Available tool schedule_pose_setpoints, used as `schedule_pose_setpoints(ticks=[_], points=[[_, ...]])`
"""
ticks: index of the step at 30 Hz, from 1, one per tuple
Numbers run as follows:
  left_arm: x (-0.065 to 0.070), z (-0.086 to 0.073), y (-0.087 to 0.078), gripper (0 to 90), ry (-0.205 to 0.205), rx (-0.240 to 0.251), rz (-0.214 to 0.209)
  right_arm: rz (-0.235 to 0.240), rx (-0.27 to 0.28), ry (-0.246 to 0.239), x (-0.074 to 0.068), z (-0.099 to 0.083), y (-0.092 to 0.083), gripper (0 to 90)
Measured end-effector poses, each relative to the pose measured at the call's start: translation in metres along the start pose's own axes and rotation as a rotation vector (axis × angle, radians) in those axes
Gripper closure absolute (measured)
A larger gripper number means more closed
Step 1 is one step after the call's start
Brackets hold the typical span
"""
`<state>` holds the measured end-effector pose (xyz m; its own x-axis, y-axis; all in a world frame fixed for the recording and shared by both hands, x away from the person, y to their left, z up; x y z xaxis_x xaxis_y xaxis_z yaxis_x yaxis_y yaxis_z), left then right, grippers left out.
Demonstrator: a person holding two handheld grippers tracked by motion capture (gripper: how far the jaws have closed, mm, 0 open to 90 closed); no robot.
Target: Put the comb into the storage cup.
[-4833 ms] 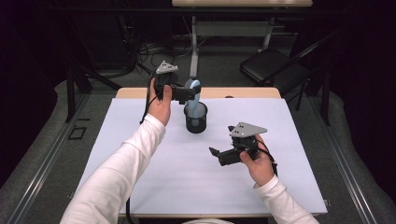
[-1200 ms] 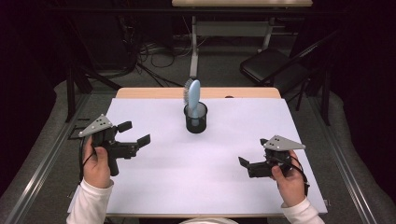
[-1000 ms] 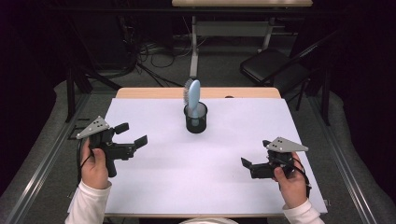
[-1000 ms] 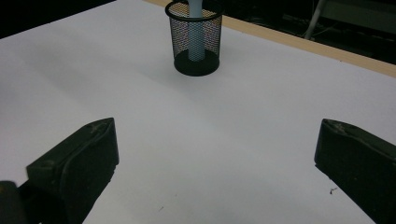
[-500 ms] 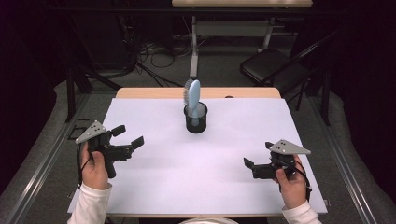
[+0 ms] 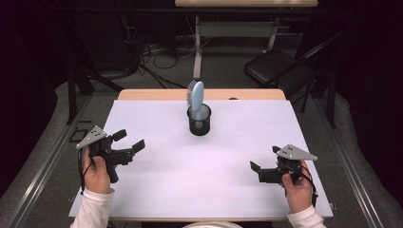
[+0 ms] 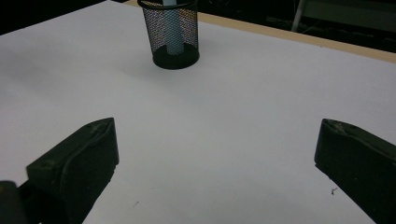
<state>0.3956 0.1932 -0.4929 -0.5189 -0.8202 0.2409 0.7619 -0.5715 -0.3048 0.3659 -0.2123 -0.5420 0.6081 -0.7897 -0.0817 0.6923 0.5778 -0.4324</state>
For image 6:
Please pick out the person's right hand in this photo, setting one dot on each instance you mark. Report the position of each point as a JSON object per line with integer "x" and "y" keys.
{"x": 297, "y": 193}

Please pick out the black folding chair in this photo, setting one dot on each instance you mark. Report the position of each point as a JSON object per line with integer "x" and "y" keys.
{"x": 272, "y": 66}

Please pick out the light blue hairbrush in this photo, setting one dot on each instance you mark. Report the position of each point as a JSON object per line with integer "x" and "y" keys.
{"x": 197, "y": 98}

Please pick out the metal floor rail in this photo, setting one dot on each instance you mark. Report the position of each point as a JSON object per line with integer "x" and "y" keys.
{"x": 351, "y": 177}
{"x": 41, "y": 177}

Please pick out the white-legged desk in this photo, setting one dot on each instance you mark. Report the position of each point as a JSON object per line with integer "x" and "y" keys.
{"x": 236, "y": 29}

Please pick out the person's left hand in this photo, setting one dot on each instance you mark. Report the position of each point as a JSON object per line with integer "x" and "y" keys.
{"x": 96, "y": 177}

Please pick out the white table mat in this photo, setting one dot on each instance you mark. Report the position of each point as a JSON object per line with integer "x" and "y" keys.
{"x": 202, "y": 196}

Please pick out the black metal stand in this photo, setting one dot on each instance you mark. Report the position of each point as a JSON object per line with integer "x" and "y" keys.
{"x": 72, "y": 95}

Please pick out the wooden table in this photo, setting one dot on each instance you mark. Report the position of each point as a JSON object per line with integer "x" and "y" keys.
{"x": 158, "y": 94}

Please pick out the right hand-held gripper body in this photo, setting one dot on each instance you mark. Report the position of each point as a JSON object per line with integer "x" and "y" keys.
{"x": 285, "y": 166}

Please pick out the black mesh cup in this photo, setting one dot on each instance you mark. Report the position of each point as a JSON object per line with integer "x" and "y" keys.
{"x": 199, "y": 126}

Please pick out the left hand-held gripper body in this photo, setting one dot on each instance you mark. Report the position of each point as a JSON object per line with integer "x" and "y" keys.
{"x": 107, "y": 152}

